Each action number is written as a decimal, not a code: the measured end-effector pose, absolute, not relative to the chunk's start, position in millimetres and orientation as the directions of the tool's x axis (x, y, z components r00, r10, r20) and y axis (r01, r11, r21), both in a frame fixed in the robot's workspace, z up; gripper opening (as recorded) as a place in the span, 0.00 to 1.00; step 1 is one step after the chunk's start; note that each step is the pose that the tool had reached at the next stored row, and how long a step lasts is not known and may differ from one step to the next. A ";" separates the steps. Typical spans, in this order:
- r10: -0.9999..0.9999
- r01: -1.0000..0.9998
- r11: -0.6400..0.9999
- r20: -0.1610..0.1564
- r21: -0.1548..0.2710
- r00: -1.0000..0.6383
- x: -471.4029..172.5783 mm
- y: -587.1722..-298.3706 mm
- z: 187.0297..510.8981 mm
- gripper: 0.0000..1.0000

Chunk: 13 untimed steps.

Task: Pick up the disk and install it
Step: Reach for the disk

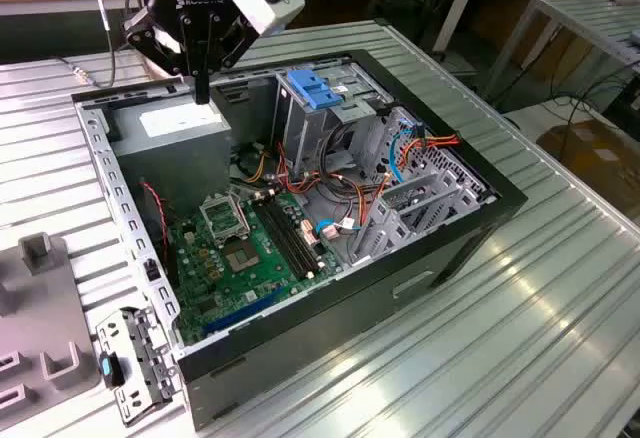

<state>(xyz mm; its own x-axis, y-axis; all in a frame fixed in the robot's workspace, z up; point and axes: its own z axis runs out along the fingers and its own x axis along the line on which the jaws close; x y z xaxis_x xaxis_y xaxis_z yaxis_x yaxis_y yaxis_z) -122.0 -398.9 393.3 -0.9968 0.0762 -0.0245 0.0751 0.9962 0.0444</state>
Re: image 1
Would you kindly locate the brown cardboard box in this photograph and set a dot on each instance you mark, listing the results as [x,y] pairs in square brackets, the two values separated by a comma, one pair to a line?
[595,158]

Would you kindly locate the blue expansion slot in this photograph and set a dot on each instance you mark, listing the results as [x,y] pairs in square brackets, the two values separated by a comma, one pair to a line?
[240,314]

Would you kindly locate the blue drive latch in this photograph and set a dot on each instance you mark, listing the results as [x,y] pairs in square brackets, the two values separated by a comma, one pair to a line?
[310,90]

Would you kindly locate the metal card retention bracket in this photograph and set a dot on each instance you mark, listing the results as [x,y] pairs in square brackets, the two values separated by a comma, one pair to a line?
[150,358]

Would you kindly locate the black RAM slot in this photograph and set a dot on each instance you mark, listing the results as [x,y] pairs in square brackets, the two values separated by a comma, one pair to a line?
[283,239]
[295,234]

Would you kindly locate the grey metal disk bay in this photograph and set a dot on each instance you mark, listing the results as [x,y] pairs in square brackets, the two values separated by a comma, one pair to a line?
[387,233]

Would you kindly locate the black open PC case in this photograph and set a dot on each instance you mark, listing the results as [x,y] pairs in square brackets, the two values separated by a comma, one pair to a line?
[310,338]

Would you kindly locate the black intrusion switch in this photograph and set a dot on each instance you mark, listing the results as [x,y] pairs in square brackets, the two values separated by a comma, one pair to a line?
[151,270]

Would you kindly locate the CPU socket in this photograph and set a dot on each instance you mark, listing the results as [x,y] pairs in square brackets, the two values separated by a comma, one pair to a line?
[241,257]

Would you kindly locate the grey parts rack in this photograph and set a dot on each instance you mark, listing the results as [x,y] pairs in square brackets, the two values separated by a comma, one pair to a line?
[45,308]

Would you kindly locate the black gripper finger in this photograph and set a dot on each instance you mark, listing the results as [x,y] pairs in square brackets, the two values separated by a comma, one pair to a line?
[145,33]
[235,38]

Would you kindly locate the grey power supply unit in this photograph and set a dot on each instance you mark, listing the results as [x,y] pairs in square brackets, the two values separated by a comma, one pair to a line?
[170,158]

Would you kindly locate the green motherboard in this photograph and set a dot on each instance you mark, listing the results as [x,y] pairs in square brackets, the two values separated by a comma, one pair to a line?
[195,288]

